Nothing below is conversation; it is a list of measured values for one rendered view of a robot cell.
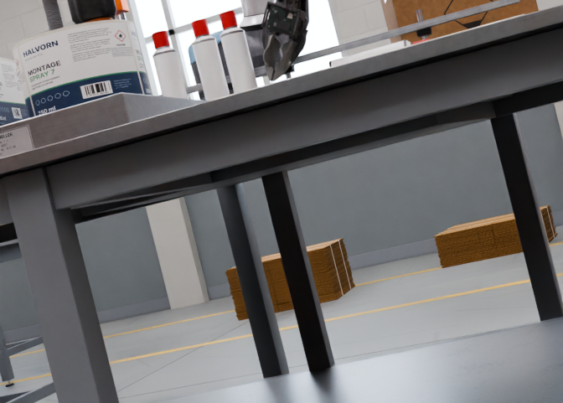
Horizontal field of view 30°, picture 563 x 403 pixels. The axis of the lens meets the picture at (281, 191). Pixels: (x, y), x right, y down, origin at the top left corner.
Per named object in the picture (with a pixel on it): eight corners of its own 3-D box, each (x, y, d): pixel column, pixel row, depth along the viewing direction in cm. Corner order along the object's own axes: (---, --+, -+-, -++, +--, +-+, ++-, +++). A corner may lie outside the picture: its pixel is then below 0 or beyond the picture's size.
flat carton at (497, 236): (441, 268, 638) (432, 236, 638) (461, 255, 686) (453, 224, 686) (544, 247, 612) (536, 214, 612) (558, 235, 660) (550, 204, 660)
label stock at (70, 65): (156, 102, 162) (132, 12, 162) (27, 132, 159) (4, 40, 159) (154, 116, 181) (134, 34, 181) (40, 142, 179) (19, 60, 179)
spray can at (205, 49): (207, 119, 215) (183, 23, 215) (214, 119, 220) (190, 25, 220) (230, 112, 214) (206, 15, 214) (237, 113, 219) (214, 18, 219)
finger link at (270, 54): (251, 75, 210) (263, 31, 209) (259, 77, 216) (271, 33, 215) (266, 80, 209) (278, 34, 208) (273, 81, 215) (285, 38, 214)
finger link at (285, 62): (266, 80, 209) (278, 34, 208) (273, 81, 215) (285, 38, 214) (281, 84, 209) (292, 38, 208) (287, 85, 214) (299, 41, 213)
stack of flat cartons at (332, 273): (236, 321, 629) (224, 271, 629) (261, 306, 680) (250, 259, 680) (337, 299, 611) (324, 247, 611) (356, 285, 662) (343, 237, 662)
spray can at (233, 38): (235, 111, 214) (211, 14, 214) (242, 111, 219) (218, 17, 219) (259, 105, 213) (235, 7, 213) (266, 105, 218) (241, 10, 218)
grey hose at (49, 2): (56, 74, 233) (33, -18, 233) (64, 74, 237) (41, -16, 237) (71, 69, 232) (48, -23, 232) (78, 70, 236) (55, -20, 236)
